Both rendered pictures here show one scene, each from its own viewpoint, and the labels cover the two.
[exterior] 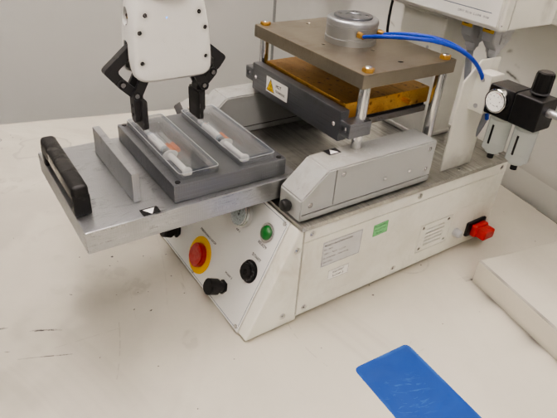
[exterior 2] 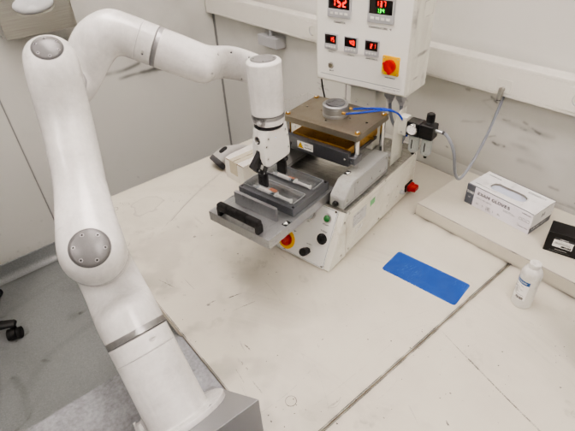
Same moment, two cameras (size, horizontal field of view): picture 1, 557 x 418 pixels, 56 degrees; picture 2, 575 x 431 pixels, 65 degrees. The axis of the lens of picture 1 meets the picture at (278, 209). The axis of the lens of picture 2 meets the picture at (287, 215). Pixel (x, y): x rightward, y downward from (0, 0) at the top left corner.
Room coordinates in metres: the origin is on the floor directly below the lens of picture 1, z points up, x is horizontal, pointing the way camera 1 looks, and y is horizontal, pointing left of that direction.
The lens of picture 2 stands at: (-0.38, 0.36, 1.69)
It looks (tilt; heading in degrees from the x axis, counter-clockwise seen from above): 37 degrees down; 347
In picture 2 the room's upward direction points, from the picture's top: 4 degrees counter-clockwise
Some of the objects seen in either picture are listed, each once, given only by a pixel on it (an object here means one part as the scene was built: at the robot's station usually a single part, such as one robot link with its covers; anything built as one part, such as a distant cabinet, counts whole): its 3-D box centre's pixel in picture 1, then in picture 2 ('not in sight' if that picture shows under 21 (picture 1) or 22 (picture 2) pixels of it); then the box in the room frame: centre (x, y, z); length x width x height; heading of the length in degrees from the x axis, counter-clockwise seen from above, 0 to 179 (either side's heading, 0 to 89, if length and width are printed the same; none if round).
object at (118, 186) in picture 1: (167, 162); (273, 198); (0.64, 0.16, 0.97); 0.30 x 0.22 x 0.08; 126
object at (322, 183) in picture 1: (357, 172); (358, 179); (0.66, -0.11, 0.96); 0.26 x 0.05 x 0.07; 126
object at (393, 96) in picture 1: (348, 70); (337, 127); (0.81, -0.09, 1.07); 0.22 x 0.17 x 0.10; 36
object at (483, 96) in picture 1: (510, 117); (419, 134); (0.72, -0.32, 1.05); 0.15 x 0.05 x 0.15; 36
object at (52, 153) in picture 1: (64, 172); (239, 217); (0.56, 0.27, 0.99); 0.15 x 0.02 x 0.04; 36
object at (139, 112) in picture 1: (130, 103); (259, 177); (0.61, 0.19, 1.07); 0.03 x 0.03 x 0.07; 36
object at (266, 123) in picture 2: not in sight; (267, 117); (0.64, 0.16, 1.22); 0.09 x 0.08 x 0.03; 126
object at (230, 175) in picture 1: (198, 148); (283, 187); (0.67, 0.12, 0.98); 0.20 x 0.17 x 0.03; 36
